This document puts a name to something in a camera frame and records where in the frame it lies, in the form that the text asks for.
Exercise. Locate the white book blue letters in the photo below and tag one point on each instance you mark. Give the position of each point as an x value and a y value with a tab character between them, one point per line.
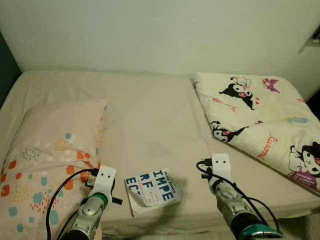
155	190

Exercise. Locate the cream cartoon print quilt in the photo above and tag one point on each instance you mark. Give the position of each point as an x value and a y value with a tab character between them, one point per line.
260	115

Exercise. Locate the pink patterned pillow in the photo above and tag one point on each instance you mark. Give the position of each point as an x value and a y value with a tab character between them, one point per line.
50	145

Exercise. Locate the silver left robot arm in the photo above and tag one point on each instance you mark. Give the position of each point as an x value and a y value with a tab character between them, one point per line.
87	220

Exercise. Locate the black wardrobe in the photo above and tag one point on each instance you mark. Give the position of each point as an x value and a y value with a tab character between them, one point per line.
315	105

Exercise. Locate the teal upholstered headboard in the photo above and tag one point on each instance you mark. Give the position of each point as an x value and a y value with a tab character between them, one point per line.
9	70

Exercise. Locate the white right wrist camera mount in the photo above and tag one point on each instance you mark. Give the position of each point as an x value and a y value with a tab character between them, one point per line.
220	166

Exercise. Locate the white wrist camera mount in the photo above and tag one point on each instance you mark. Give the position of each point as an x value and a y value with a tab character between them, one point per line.
104	182
220	166

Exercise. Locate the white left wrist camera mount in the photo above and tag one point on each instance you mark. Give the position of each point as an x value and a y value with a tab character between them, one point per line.
104	182

